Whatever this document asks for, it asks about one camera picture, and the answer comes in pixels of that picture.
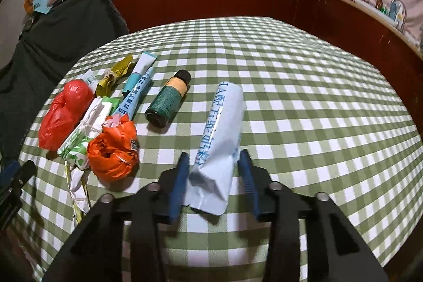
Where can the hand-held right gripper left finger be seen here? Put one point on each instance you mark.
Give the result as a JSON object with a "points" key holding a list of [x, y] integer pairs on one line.
{"points": [[178, 184]]}

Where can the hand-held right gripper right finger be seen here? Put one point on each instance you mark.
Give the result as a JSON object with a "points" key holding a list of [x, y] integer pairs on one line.
{"points": [[246, 176]]}

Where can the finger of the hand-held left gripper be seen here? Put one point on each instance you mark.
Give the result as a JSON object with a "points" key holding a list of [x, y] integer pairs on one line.
{"points": [[8, 173], [23, 176]]}

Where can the large white toothpaste tube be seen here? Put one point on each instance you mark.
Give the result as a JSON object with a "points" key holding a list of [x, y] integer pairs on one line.
{"points": [[218, 136]]}

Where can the white wrapper strip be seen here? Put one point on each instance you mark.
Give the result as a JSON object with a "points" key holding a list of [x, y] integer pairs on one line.
{"points": [[77, 189]]}

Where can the red plastic bag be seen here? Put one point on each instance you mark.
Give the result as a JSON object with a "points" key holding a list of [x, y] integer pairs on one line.
{"points": [[62, 116]]}

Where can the orange plastic bag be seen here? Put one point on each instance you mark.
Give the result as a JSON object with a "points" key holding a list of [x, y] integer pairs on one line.
{"points": [[112, 153]]}

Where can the white green wrapper bundle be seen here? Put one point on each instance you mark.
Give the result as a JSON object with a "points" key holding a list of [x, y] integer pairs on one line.
{"points": [[86, 126]]}

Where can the dark green glass bottle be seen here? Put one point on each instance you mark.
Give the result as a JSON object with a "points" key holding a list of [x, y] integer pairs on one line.
{"points": [[167, 100]]}

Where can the blue white printed tube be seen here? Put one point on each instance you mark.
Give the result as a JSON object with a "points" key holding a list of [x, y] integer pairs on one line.
{"points": [[135, 98]]}

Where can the white teal tube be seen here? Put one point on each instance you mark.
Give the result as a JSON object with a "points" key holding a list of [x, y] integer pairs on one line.
{"points": [[134, 82]]}

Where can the small white green packet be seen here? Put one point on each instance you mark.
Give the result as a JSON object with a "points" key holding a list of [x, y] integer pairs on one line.
{"points": [[90, 77]]}

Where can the yellow snack wrapper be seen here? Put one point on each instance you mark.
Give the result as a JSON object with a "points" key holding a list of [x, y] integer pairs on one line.
{"points": [[115, 74]]}

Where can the green checkered tablecloth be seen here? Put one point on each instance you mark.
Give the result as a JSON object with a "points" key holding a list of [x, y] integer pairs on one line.
{"points": [[281, 87]]}

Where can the dark green cloth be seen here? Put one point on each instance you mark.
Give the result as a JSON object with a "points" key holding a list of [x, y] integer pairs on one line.
{"points": [[49, 47]]}

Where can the blue card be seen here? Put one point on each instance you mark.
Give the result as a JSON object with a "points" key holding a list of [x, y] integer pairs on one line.
{"points": [[41, 5]]}

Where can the small green bottle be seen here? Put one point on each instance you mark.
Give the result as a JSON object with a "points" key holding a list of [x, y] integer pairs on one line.
{"points": [[384, 8]]}

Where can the brown glass bottle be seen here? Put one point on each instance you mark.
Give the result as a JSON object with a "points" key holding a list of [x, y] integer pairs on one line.
{"points": [[379, 3]]}

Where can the pale blue bottle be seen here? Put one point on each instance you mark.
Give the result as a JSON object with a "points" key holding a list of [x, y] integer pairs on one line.
{"points": [[392, 11]]}

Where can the steel faucet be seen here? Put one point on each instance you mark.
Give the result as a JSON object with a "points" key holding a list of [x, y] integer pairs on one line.
{"points": [[401, 9]]}

